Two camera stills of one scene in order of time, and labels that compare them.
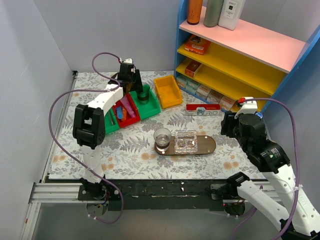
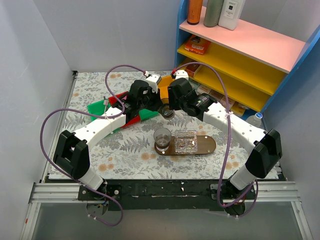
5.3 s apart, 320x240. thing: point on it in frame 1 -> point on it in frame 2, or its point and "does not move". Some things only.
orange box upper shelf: [197, 44] does not move
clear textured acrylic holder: [185, 142] does not move
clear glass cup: [162, 137] does not move
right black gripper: [227, 124] -> [172, 97]
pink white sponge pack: [226, 103] does not move
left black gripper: [136, 83] -> [155, 100]
